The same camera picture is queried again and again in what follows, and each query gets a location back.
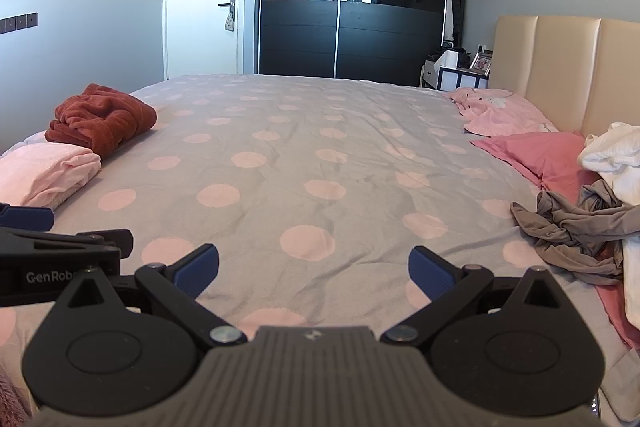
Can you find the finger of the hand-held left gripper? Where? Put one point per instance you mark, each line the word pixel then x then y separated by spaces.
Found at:
pixel 25 218
pixel 107 239

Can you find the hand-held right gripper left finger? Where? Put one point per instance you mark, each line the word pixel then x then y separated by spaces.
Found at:
pixel 200 271

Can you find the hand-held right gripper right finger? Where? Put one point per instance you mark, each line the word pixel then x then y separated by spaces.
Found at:
pixel 429 276

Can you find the hanging dark clothes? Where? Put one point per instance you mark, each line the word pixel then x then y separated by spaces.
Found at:
pixel 454 2

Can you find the folded light pink cloth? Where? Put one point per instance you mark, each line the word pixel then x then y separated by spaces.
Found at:
pixel 45 172

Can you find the rust red fleece garment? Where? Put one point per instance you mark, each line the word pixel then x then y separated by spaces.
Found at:
pixel 100 117

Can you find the grey crumpled garment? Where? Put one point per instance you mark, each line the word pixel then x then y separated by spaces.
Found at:
pixel 570 227

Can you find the bed with dotted grey duvet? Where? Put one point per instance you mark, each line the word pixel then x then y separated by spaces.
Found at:
pixel 300 132

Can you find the light pink printed pillow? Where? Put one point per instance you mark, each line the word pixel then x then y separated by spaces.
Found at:
pixel 505 114

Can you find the black framed cube storage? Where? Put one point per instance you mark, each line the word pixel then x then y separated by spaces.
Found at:
pixel 457 79

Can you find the white nightstand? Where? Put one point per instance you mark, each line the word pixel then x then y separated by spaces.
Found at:
pixel 429 74

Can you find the white box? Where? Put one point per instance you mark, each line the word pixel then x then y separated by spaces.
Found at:
pixel 448 58

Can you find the smooth white cloth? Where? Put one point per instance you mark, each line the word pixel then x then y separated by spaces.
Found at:
pixel 615 152

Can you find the cream padded headboard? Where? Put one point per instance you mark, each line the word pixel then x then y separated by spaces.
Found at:
pixel 560 67

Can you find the small hanging door tag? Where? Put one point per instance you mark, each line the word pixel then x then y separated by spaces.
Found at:
pixel 230 21

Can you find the grey wall switch panel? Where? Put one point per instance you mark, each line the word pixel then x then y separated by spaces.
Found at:
pixel 17 23

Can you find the photo frame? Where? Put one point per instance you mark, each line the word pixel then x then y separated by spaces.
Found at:
pixel 481 63

